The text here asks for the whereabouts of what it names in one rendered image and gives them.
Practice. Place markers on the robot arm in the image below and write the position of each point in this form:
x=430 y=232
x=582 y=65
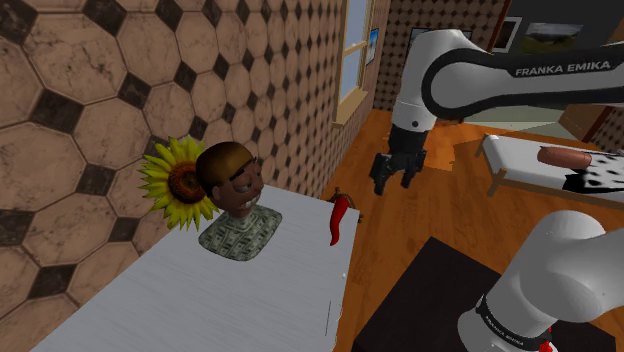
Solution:
x=560 y=273

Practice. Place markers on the brown cylinder pillow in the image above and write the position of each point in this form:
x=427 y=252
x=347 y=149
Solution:
x=563 y=158

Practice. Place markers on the wooden bed with white mattress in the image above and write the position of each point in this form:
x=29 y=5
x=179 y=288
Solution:
x=516 y=161

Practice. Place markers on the yellow sunflower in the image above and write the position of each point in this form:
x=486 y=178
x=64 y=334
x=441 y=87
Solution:
x=170 y=183

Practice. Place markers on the wooden framed window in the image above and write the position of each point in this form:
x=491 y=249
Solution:
x=353 y=48

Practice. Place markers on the dark framed wall picture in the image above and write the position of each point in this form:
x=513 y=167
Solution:
x=414 y=36

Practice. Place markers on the white table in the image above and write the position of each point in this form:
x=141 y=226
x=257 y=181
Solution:
x=219 y=302

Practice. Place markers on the red chili pepper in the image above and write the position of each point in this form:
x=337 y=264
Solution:
x=337 y=219

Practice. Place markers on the black and white spotted blanket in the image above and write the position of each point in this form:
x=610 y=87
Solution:
x=604 y=175

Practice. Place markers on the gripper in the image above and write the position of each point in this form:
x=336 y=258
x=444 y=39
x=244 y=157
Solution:
x=407 y=144

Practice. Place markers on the small blue wall picture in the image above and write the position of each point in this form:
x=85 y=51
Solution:
x=372 y=46

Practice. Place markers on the white framed wall picture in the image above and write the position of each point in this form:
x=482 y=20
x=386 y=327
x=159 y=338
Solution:
x=506 y=34

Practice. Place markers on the dark robot stand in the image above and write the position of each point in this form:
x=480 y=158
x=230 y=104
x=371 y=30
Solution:
x=419 y=302

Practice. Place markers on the landscape wall picture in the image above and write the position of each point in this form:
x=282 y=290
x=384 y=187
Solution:
x=551 y=36

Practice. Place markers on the head bust on banknote base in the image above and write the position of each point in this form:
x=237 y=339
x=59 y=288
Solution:
x=234 y=195

